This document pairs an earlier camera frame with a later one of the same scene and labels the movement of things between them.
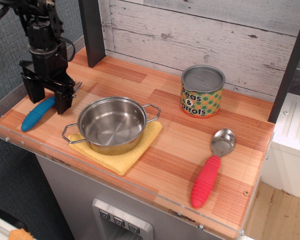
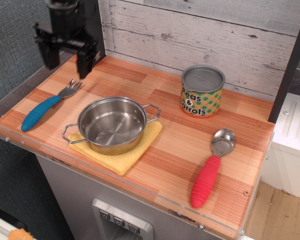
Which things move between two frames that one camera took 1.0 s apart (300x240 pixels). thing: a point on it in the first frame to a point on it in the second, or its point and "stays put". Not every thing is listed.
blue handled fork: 39,111 stays put
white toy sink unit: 286,164 stays put
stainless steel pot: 112,126 stays put
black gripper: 50,67 to 79,31
